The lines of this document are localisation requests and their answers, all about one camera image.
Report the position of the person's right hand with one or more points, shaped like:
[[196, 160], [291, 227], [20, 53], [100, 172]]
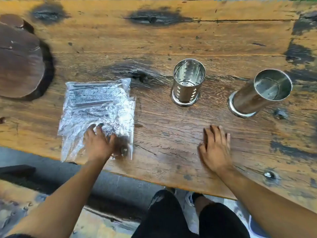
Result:
[[215, 153]]

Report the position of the person's left hand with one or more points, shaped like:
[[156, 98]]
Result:
[[97, 146]]

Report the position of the person's right middle finger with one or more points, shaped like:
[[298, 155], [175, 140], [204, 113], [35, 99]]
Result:
[[213, 135]]

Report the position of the person's right little finger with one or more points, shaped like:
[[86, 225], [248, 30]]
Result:
[[227, 141]]

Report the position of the person's right thumb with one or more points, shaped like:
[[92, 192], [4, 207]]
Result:
[[201, 151]]

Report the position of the person's left thumb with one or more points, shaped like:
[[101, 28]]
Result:
[[113, 142]]

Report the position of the clear plastic cutlery bag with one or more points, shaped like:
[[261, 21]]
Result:
[[123, 121], [96, 92]]

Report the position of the person's left forearm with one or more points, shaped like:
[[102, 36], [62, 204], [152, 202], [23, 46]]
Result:
[[59, 198]]

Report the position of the person's right forearm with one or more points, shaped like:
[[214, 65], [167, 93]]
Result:
[[267, 205]]

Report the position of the person's white shoe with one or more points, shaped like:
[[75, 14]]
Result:
[[190, 198]]

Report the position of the plain steel cutlery holder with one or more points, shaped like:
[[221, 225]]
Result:
[[257, 94]]

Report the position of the perforated steel cutlery holder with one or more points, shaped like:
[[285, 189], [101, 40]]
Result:
[[188, 84]]

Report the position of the person's black trousers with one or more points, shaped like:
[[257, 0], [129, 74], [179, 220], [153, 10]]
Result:
[[168, 218]]

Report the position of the round dark wooden slab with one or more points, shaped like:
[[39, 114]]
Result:
[[19, 61]]

